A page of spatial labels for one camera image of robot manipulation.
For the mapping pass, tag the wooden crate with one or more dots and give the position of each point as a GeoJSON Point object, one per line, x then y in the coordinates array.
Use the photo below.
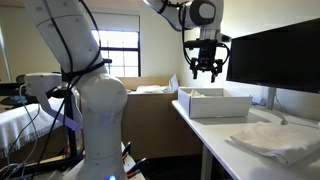
{"type": "Point", "coordinates": [152, 125]}

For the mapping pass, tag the folded white cloth on table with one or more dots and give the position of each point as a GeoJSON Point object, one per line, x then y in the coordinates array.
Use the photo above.
{"type": "Point", "coordinates": [282, 143]}

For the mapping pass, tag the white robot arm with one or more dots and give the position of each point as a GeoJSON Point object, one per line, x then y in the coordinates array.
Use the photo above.
{"type": "Point", "coordinates": [66, 31]}

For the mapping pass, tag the white camera on stand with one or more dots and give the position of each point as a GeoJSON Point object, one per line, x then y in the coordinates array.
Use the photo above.
{"type": "Point", "coordinates": [41, 85]}

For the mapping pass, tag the table with white tablecloth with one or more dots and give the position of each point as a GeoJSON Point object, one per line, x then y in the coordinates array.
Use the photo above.
{"type": "Point", "coordinates": [21, 126]}

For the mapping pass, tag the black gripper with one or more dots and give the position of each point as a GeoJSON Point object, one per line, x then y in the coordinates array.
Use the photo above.
{"type": "Point", "coordinates": [206, 60]}

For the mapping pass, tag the white desk leg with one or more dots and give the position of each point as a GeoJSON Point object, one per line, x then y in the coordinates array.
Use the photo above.
{"type": "Point", "coordinates": [206, 165]}

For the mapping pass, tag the white cloth in box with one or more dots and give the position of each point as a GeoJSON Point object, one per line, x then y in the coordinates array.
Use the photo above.
{"type": "Point", "coordinates": [196, 94]}

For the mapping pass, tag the black monitor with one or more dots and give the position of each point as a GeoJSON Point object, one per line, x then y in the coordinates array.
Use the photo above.
{"type": "Point", "coordinates": [287, 57]}

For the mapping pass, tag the white cardboard box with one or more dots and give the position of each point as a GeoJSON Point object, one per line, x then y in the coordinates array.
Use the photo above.
{"type": "Point", "coordinates": [219, 102]}

